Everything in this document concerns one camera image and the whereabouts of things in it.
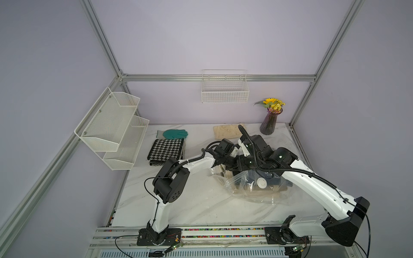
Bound black white houndstooth scarf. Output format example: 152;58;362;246
147;139;185;166

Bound clear plastic vacuum bag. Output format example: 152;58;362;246
211;135;298;204

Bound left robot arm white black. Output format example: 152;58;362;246
148;139;240;233

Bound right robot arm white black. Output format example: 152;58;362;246
238;125;370;247

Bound cream knitted scarf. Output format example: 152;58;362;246
212;165;293;204

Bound white vacuum bag valve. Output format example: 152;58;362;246
257;177;267;189

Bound beige leather gloves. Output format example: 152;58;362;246
213;124;245;140

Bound dark grey folded garment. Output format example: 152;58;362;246
232;170;293;192

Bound purple glass vase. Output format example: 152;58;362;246
260;108;283;135

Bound yellow flower bouquet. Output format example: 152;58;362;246
254;98;286;113

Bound green work glove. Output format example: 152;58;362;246
156;129;188;140

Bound white mesh two-tier shelf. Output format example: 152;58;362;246
74;88;149;170

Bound white wire wall basket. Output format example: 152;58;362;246
201;69;250;103

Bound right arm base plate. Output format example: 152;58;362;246
264;227;310;245

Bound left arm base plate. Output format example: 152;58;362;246
137;227;182;246

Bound aluminium mounting rail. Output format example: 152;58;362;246
87;225;339;249

